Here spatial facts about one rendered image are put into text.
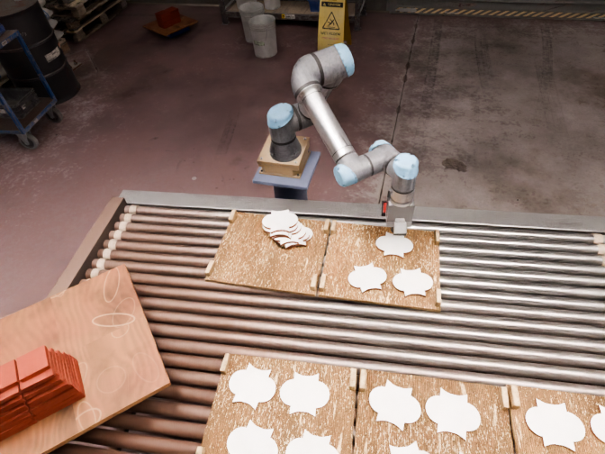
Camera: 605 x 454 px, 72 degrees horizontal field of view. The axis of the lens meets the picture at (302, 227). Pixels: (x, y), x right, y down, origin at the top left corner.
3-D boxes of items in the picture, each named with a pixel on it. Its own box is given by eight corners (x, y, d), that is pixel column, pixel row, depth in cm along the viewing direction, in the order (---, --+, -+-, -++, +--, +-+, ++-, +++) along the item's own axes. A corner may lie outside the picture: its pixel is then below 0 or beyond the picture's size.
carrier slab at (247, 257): (234, 213, 177) (234, 211, 176) (330, 223, 170) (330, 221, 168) (205, 281, 154) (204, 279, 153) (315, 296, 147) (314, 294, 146)
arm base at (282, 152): (271, 141, 204) (268, 124, 196) (302, 140, 202) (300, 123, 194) (267, 162, 194) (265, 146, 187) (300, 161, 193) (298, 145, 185)
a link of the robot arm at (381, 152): (357, 146, 137) (376, 165, 130) (387, 134, 140) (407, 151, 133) (358, 165, 143) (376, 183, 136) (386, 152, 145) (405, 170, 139)
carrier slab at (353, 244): (332, 223, 170) (332, 221, 168) (437, 234, 162) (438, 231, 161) (318, 296, 147) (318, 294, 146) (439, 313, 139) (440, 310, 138)
